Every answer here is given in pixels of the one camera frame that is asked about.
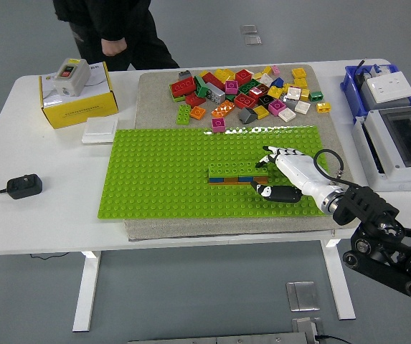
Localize black power adapter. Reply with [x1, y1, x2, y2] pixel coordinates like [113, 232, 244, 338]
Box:
[6, 173, 44, 200]

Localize yellow cardboard box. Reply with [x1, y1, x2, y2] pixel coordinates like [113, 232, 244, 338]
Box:
[39, 60, 119, 130]

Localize metal floor bracket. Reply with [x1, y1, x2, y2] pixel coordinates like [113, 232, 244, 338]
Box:
[290, 317, 323, 344]

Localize grey push-button switch box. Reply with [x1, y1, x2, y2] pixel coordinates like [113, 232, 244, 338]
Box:
[52, 57, 92, 97]

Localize person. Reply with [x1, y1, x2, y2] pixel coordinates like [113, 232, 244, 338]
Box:
[52, 0, 181, 72]

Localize green studded baseplate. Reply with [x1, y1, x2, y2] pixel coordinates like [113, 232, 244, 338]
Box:
[97, 125, 330, 220]

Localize orange flat plate brick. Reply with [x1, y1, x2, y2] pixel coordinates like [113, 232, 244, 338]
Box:
[208, 180, 260, 186]

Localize red two-by-four brick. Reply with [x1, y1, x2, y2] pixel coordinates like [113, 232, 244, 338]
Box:
[169, 77, 197, 97]

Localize large metal floor plate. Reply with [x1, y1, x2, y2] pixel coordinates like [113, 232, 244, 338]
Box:
[285, 281, 320, 312]

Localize blue plastic bin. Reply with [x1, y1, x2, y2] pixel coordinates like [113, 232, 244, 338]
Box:
[340, 64, 411, 125]

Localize white power socket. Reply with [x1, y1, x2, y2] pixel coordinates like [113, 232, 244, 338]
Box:
[366, 70, 411, 105]

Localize black floor cable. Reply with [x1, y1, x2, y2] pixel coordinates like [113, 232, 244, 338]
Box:
[314, 334, 351, 344]

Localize red two-by-three brick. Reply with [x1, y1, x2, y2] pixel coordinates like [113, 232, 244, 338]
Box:
[234, 93, 257, 110]

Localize red two-by-two brick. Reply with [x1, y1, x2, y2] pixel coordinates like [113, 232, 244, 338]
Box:
[235, 69, 253, 86]

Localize thin black hanging cable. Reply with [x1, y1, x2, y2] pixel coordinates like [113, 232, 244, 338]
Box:
[29, 252, 70, 259]

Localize dark green brick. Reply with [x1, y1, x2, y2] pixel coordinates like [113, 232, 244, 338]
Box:
[193, 75, 209, 98]

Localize orange two-by-four brick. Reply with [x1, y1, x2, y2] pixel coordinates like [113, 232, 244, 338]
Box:
[211, 100, 237, 118]

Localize white wall switch plate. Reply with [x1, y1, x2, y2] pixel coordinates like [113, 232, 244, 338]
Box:
[81, 117, 119, 145]

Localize white table leg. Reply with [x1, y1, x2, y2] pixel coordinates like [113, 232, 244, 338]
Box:
[72, 250, 102, 333]
[320, 239, 356, 321]

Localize grey slope brick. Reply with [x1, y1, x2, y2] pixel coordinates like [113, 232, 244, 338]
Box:
[239, 107, 258, 125]

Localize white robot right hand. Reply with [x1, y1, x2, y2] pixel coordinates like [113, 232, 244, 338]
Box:
[250, 145, 344, 209]

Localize grey electrical enclosure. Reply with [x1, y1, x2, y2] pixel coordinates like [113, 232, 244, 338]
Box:
[351, 104, 411, 193]

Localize grey-brown mat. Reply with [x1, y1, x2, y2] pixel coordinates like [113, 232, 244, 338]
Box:
[123, 63, 355, 242]

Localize red long brick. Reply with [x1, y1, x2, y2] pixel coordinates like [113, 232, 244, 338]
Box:
[201, 72, 226, 90]

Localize grey two-by-four brick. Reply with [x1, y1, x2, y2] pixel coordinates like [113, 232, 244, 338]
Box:
[204, 82, 226, 105]

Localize long metal bar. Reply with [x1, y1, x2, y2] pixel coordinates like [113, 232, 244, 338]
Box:
[128, 331, 310, 344]

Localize person's left hand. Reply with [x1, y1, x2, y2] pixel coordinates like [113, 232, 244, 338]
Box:
[102, 37, 128, 57]

